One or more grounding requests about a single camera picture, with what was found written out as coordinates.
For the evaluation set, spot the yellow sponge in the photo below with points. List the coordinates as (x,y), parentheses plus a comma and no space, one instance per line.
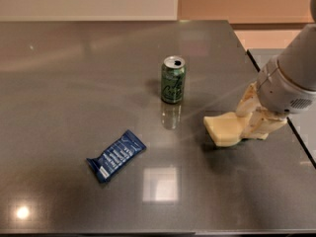
(225,130)

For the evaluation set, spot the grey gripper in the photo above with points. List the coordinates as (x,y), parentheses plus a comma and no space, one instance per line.
(278,90)

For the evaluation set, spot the green soda can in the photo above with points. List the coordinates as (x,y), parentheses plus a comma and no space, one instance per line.
(173,75)

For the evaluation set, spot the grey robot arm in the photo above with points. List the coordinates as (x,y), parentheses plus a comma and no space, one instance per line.
(298,60)

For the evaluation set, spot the blue snack wrapper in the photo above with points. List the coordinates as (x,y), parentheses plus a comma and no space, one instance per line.
(116,156)

